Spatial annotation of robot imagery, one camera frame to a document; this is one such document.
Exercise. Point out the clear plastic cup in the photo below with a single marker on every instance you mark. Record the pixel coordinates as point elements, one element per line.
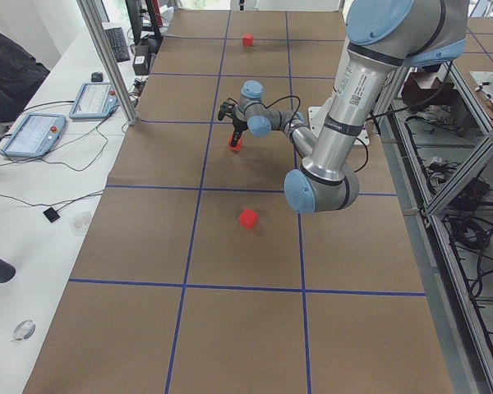
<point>80,223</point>

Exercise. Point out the black computer mouse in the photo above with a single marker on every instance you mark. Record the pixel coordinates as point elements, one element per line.
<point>97,77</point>

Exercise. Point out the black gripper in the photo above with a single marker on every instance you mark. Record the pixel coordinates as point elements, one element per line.
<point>238,123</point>

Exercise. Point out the aluminium frame post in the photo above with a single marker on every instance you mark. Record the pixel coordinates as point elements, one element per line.
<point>94,25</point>

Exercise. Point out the person in black clothes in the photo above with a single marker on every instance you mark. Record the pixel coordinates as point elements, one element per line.
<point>21,75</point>

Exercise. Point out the blue teach pendant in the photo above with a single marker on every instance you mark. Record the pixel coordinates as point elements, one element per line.
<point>35,136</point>
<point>94,101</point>

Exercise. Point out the black keyboard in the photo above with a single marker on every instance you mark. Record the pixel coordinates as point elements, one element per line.
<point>118,43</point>

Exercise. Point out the black power adapter box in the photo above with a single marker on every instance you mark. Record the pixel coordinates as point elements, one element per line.
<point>141,60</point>

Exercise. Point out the blue teach pendant near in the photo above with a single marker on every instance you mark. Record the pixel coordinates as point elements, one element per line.
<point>35,136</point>

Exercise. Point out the aluminium frame rail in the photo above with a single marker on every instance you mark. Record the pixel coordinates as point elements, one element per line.
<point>436,205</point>

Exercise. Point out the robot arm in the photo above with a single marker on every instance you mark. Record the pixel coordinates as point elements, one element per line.
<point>382,36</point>

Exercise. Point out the brown cardboard box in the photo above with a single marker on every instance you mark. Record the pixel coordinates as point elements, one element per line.
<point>419,91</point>

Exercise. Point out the small black square pad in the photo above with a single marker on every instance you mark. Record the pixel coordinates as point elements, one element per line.
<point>51,214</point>

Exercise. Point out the blue teach pendant far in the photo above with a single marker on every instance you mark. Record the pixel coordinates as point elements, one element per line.
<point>94,101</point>

